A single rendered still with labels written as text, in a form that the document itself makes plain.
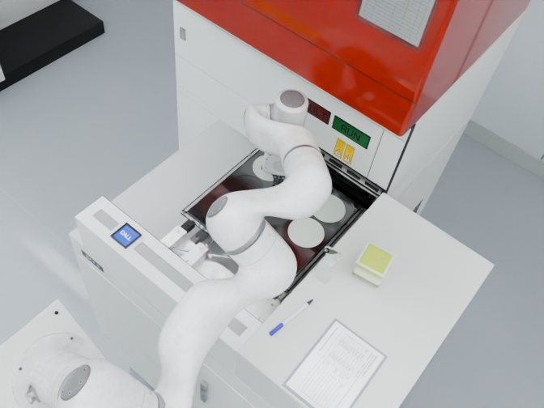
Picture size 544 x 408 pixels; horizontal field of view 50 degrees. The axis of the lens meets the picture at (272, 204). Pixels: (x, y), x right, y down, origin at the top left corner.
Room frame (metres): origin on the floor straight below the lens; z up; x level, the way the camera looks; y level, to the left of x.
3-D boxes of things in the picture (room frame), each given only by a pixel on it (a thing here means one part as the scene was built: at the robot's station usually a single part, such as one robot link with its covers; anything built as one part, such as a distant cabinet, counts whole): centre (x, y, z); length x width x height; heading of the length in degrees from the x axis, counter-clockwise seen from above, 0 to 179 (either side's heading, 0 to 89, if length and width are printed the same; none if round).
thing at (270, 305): (0.66, -0.03, 0.89); 0.08 x 0.03 x 0.03; 149
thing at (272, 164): (1.07, -0.01, 1.03); 0.10 x 0.07 x 0.11; 92
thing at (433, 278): (0.70, -0.29, 0.89); 0.62 x 0.35 x 0.14; 149
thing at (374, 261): (0.79, -0.27, 1.00); 0.07 x 0.07 x 0.07; 67
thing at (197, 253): (0.79, 0.18, 0.89); 0.08 x 0.03 x 0.03; 149
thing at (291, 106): (1.07, 0.00, 1.17); 0.09 x 0.08 x 0.13; 101
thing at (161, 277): (0.71, 0.23, 0.89); 0.55 x 0.09 x 0.14; 59
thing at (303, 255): (0.98, -0.01, 0.90); 0.34 x 0.34 x 0.01; 59
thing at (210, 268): (0.75, 0.11, 0.87); 0.36 x 0.08 x 0.03; 59
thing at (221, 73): (1.28, 0.04, 1.02); 0.81 x 0.03 x 0.40; 59
